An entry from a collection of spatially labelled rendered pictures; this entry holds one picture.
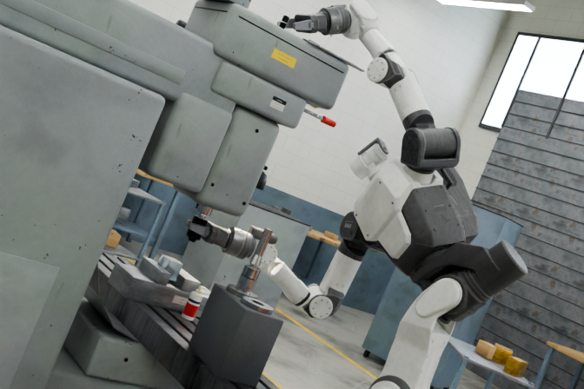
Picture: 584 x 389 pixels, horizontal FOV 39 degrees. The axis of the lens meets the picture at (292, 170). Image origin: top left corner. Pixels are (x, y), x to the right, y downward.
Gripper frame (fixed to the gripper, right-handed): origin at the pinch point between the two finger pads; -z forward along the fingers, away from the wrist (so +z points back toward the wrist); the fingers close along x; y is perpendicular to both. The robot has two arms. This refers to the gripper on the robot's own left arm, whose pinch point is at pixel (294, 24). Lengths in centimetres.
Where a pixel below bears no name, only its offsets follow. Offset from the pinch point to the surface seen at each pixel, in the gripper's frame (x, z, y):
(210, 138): -11.5, -35.9, -28.9
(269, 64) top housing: -11.9, -15.4, -9.7
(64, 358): -6, -84, -87
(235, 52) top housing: -12.8, -26.8, -4.8
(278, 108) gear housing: -10.3, -12.6, -23.6
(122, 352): -17, -70, -85
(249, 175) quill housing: -8.1, -22.6, -43.3
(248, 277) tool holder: -41, -40, -61
